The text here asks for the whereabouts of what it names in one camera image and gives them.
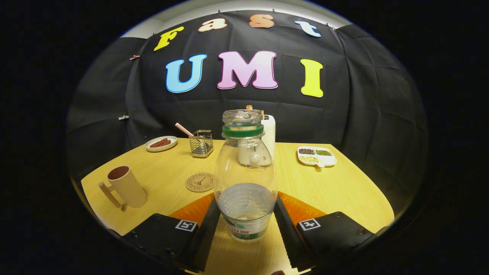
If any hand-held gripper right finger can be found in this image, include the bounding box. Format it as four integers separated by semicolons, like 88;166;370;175
273;191;377;272

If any round cork coaster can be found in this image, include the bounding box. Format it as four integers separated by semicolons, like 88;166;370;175
185;173;215;193

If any white divided bean dish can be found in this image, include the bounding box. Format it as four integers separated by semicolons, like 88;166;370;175
297;146;338;168

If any beige cup with handle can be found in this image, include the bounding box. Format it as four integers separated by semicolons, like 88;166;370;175
99;166;148;212

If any wooden table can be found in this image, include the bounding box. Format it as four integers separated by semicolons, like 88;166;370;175
81;137;395;275

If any small white plate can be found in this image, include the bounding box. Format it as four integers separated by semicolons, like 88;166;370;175
145;136;178;152

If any wire mesh holder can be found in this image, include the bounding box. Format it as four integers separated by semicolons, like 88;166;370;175
189;130;214;158

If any clear plastic juice bottle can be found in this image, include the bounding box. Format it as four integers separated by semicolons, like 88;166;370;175
214;110;278;242

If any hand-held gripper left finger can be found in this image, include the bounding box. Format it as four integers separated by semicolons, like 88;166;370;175
122;193;222;273

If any black backdrop cloth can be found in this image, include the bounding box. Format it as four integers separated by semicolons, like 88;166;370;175
66;10;428;214

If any white toaster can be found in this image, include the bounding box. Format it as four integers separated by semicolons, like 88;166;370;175
238;115;276;167

